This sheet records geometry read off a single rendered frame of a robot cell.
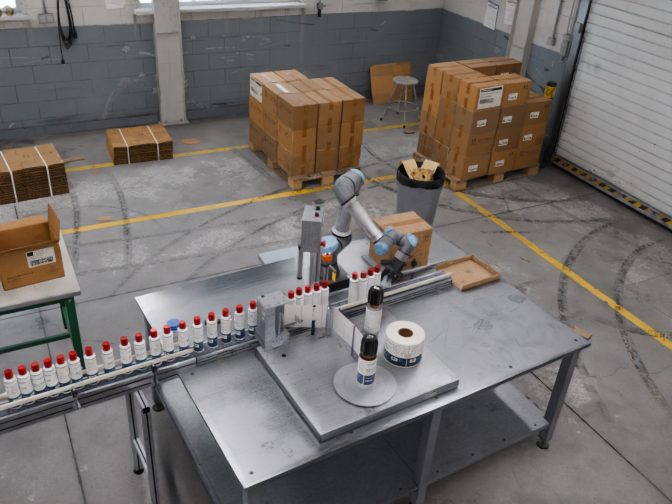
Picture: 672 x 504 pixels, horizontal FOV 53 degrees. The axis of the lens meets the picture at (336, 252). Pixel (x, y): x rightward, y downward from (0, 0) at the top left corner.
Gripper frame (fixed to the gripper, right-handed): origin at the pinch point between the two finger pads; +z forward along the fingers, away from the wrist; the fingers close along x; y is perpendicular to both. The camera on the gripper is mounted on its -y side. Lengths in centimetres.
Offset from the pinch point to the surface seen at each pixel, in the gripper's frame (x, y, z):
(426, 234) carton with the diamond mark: 30.7, -17.2, -35.1
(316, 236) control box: -62, 1, -16
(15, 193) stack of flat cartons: -88, -377, 147
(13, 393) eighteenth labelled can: -173, 3, 95
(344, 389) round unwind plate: -51, 60, 34
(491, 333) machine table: 40, 53, -11
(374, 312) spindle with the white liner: -29.2, 32.0, 3.3
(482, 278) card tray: 68, 9, -28
